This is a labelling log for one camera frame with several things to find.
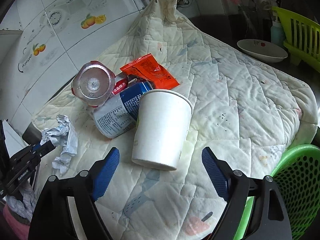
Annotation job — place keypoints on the lime green dish rack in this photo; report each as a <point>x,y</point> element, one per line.
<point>302,37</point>

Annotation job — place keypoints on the orange snack wrapper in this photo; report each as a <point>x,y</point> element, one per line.
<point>146,67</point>

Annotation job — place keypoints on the left gloved hand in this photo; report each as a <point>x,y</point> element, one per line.
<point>25,207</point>

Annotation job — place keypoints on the blue white drink can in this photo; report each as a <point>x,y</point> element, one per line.
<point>119,114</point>

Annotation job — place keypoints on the green mesh trash basket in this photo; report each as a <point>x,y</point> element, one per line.
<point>297,177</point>

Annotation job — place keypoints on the white paper cup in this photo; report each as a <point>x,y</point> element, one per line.
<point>162,126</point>

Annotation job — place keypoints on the red yellow drink bottle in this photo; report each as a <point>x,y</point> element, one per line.
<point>93,84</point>

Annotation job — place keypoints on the cream quilted cloth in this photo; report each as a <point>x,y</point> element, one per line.
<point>247,112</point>

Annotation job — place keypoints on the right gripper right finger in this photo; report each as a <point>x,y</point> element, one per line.
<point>253,205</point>

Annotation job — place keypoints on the white paper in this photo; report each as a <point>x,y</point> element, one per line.
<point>65,136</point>

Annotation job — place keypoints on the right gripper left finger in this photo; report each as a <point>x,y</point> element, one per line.
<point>52,217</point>

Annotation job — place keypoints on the white ceramic bowl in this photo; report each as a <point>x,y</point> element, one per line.
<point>263,51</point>

